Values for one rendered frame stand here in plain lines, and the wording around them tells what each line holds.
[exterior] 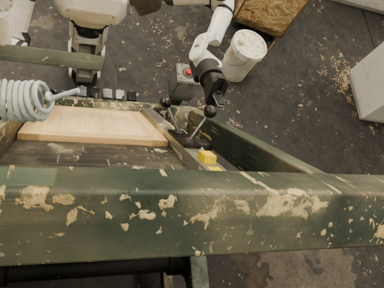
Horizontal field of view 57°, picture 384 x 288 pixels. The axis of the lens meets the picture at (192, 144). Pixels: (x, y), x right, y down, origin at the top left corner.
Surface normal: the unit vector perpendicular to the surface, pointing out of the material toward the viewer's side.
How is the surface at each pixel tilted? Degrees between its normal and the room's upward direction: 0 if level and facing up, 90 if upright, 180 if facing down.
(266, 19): 90
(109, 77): 0
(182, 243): 39
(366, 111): 90
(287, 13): 90
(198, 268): 0
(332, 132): 0
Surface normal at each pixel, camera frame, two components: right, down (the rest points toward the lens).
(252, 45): 0.30, -0.41
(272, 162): -0.95, -0.05
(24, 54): 0.29, 0.25
